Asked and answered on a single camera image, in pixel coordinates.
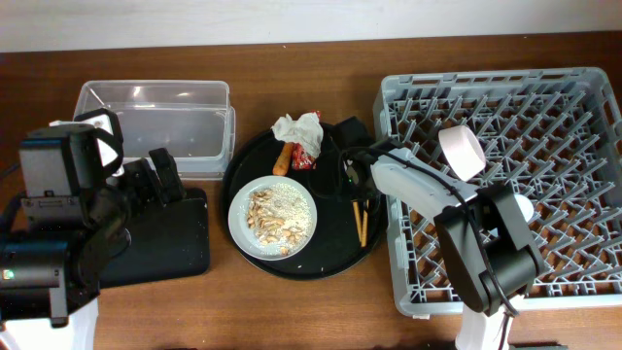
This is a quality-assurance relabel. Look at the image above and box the red snack wrapper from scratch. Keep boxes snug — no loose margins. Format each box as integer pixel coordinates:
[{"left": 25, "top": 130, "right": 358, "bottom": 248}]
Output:
[{"left": 292, "top": 111, "right": 324, "bottom": 170}]

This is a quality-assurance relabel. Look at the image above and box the grey plate with food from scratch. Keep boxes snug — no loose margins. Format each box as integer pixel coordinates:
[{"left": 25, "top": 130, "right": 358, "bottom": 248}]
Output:
[{"left": 226, "top": 175, "right": 318, "bottom": 262}]

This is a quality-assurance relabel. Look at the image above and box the pink plastic bowl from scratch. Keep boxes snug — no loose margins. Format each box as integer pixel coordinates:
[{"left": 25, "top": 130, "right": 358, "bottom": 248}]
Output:
[{"left": 438, "top": 125, "right": 486, "bottom": 182}]

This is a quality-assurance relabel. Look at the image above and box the orange carrot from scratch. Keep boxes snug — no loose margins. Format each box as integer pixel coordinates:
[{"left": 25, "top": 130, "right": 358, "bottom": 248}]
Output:
[{"left": 272, "top": 142, "right": 294, "bottom": 176}]

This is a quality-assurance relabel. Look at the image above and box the crumpled white paper napkin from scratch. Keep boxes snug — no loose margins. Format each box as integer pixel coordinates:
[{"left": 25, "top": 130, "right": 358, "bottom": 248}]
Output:
[{"left": 271, "top": 112, "right": 324, "bottom": 158}]

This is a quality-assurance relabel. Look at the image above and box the black rectangular bin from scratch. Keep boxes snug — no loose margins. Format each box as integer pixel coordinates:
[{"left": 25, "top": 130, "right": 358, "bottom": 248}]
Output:
[{"left": 100, "top": 188, "right": 210, "bottom": 289}]

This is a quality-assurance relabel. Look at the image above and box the grey plastic dishwasher rack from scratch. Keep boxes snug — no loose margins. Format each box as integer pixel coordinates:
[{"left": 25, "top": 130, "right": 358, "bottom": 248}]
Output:
[{"left": 373, "top": 67, "right": 621, "bottom": 310}]

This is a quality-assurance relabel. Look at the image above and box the round black serving tray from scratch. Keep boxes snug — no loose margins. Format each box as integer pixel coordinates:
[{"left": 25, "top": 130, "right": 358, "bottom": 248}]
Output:
[{"left": 220, "top": 130, "right": 388, "bottom": 281}]

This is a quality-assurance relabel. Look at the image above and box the clear plastic storage box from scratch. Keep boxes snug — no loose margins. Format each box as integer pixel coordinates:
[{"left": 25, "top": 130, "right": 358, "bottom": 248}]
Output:
[{"left": 74, "top": 80, "right": 236, "bottom": 181}]

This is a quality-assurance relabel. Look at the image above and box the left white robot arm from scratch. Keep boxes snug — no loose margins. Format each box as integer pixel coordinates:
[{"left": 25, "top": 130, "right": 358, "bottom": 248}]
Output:
[{"left": 1, "top": 108, "right": 186, "bottom": 349}]

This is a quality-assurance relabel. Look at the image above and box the wooden chopstick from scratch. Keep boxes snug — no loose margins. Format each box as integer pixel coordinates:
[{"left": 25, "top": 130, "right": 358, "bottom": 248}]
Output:
[
  {"left": 361, "top": 200, "right": 369, "bottom": 248},
  {"left": 352, "top": 200, "right": 363, "bottom": 244}
]

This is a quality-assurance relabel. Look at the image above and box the light blue plastic cup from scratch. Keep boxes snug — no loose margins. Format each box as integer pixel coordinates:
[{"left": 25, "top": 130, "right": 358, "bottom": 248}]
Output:
[{"left": 514, "top": 193, "right": 535, "bottom": 223}]

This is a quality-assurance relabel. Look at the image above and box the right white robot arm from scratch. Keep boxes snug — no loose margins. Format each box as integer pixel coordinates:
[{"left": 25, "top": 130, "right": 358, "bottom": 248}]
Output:
[{"left": 338, "top": 141, "right": 544, "bottom": 349}]

